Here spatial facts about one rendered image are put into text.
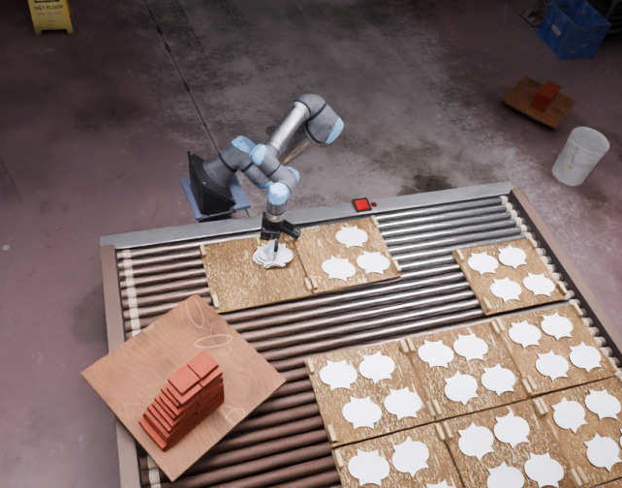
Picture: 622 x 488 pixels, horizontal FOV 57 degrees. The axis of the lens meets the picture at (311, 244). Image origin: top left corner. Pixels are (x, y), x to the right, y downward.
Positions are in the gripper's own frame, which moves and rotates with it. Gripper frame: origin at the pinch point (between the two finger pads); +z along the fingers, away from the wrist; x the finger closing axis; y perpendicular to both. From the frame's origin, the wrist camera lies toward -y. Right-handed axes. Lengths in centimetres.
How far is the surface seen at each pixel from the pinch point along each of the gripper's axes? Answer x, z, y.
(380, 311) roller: 19, 11, -47
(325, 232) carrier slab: -19.0, 8.7, -21.4
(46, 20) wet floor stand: -282, 89, 210
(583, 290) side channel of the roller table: -2, 7, -140
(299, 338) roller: 36.1, 10.7, -13.3
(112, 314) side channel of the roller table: 36, 8, 60
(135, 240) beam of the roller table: -4, 11, 61
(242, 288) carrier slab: 16.3, 8.8, 12.0
